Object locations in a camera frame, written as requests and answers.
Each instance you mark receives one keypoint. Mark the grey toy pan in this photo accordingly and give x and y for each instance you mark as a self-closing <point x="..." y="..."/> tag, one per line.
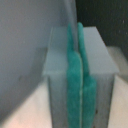
<point x="25" y="29"/>

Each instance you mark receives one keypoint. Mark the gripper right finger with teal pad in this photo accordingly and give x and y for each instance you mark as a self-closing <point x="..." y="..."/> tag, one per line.
<point x="96" y="63"/>

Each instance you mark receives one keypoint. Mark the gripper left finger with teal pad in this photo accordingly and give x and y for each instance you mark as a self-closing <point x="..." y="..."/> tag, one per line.
<point x="63" y="70"/>

